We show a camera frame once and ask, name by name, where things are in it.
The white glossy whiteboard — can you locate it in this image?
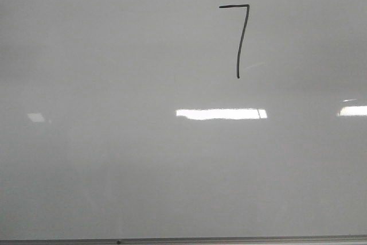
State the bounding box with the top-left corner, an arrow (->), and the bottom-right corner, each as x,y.
1,0 -> 366,239

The grey aluminium whiteboard frame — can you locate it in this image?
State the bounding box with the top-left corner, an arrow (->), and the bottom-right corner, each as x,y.
1,235 -> 366,244

